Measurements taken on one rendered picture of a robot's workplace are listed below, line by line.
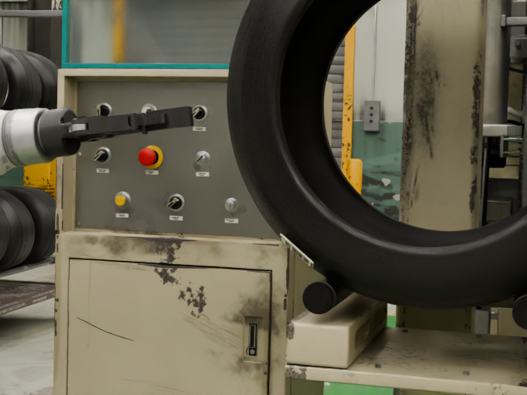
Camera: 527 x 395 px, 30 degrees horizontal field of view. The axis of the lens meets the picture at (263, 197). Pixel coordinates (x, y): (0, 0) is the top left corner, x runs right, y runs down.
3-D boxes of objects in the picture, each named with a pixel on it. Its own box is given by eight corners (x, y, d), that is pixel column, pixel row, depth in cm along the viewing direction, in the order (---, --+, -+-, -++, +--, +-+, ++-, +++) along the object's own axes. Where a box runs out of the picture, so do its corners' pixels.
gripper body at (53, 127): (33, 109, 151) (88, 101, 148) (59, 111, 159) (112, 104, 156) (38, 157, 151) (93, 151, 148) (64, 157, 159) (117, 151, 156)
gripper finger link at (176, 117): (147, 111, 150) (145, 111, 149) (190, 106, 148) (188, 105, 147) (149, 131, 150) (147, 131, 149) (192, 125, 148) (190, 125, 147)
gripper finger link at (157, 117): (136, 117, 150) (128, 117, 147) (166, 113, 148) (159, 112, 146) (136, 127, 150) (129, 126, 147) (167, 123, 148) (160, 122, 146)
